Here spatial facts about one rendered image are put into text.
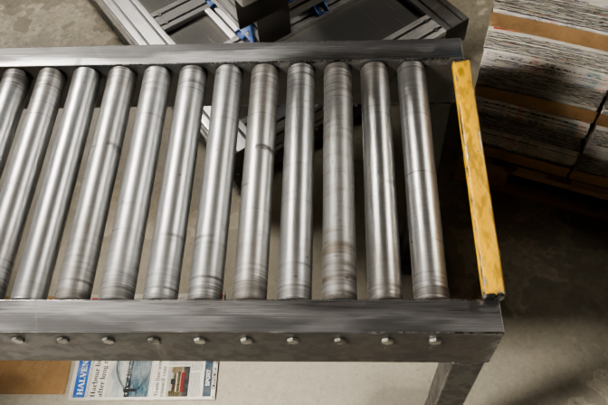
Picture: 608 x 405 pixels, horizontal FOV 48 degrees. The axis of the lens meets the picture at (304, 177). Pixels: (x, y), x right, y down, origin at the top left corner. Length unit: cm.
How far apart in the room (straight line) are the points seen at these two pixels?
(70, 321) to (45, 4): 188
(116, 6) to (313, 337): 158
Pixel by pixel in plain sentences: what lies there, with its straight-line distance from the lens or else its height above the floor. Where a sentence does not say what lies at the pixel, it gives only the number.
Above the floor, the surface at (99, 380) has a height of 1.
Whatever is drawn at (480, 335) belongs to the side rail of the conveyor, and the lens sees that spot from 97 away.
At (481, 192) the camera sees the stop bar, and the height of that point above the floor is 82.
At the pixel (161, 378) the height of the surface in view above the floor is 1.
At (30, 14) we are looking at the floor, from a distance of 275.
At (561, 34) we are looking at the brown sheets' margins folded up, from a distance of 157.
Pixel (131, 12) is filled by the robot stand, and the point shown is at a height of 23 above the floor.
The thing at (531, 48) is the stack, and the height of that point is 57.
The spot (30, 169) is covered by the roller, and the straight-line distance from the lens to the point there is 120.
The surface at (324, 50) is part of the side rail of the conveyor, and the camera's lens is 124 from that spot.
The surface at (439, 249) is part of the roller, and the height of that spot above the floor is 80.
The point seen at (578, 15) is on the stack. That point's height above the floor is 68.
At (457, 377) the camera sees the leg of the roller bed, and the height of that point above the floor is 61.
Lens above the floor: 168
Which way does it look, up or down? 56 degrees down
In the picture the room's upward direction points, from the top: 5 degrees counter-clockwise
